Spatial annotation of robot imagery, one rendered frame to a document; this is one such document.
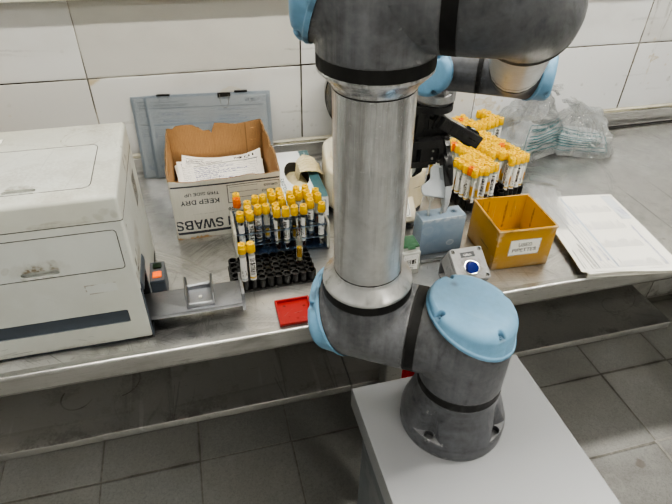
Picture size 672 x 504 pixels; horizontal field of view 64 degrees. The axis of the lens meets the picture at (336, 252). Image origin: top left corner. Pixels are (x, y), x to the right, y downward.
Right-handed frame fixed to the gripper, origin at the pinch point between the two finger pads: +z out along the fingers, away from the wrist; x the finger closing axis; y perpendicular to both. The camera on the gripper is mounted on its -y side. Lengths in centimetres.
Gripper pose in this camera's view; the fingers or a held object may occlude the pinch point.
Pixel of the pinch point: (430, 194)
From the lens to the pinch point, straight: 112.4
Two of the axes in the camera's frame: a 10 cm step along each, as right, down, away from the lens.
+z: -0.2, 8.0, 6.0
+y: -9.6, 1.6, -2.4
